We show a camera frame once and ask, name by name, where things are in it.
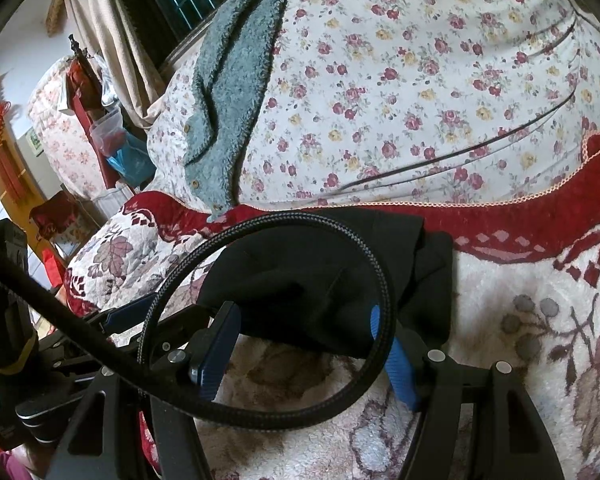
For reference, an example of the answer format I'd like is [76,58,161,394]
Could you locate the white floral quilt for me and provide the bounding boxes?
[145,0,600,211]

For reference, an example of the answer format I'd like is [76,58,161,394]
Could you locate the black braided cable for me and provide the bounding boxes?
[0,212,396,431]

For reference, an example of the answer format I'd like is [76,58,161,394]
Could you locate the clear plastic bag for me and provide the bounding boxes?
[87,105,127,161]

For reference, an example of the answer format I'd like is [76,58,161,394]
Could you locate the beige curtain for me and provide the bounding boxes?
[62,0,168,131]

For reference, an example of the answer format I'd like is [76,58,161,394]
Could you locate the red cloth covered stool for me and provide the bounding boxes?
[30,192,97,261]

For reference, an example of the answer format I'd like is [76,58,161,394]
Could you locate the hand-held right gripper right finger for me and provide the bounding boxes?
[367,305,566,480]

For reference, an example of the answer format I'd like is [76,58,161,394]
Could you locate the pink cloth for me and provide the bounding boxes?
[0,449,48,480]

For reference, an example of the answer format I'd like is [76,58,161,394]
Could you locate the dark wooden bedpost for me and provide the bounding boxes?
[67,34,92,67]

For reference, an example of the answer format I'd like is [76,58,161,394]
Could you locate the teal fleece jacket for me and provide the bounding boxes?
[182,0,326,223]

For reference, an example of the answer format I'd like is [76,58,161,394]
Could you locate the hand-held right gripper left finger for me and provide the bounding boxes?
[47,300,243,480]

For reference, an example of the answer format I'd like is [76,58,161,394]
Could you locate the red white patterned blanket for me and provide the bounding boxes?
[62,132,600,480]

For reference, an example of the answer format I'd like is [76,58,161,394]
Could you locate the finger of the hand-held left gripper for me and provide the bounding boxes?
[145,304,218,357]
[80,304,153,337]

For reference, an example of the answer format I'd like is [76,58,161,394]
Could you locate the black pants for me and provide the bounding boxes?
[197,207,456,358]

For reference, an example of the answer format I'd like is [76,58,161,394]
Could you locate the pink floral bedding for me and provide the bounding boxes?
[27,57,116,201]

